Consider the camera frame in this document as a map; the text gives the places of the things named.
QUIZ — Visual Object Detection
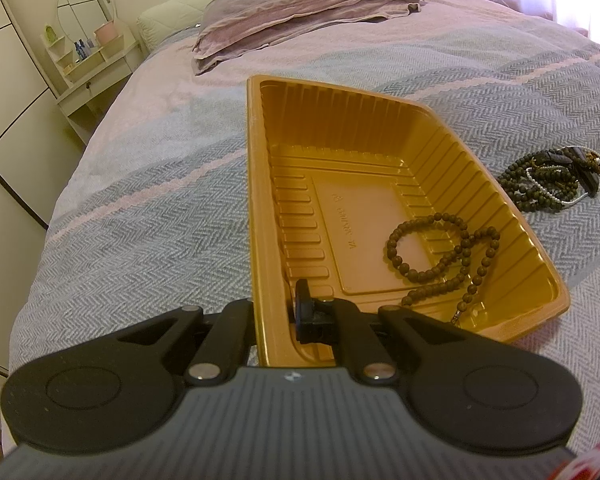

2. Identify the cream wardrobe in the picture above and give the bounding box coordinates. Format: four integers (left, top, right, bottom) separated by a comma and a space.
0, 0, 53, 376

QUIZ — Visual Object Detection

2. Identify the oval mirror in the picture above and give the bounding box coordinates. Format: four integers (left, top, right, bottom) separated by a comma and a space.
56, 0, 117, 43

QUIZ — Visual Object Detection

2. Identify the white pearl bracelet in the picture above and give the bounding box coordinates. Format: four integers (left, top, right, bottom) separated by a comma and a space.
525, 164, 590, 207

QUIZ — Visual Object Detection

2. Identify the gold plastic tray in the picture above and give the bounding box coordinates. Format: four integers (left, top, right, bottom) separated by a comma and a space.
246, 74, 572, 367

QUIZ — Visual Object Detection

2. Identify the black watch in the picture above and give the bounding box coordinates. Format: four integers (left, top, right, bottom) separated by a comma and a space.
545, 146, 600, 197

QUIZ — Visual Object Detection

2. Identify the white pillow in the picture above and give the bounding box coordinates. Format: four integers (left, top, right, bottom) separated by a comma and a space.
137, 0, 221, 53

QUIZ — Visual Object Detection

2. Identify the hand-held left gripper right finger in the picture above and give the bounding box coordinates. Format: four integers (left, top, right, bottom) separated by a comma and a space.
292, 280, 461, 386

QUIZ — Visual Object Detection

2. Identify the pink pot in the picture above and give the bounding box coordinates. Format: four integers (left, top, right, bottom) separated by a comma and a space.
94, 21, 118, 45

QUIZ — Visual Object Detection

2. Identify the dark green bead necklace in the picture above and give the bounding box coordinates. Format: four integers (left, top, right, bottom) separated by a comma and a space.
497, 152, 581, 208

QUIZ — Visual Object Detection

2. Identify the brown bead necklace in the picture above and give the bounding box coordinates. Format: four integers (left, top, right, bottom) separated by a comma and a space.
384, 212, 502, 325

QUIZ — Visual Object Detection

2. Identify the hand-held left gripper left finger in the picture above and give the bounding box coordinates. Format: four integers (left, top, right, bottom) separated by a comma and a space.
122, 300, 256, 386

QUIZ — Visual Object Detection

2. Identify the folded pink blanket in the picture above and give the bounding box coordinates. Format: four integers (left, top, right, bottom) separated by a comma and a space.
192, 0, 423, 76

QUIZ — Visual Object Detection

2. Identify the white vanity dresser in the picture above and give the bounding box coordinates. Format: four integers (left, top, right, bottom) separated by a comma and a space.
40, 22, 146, 143

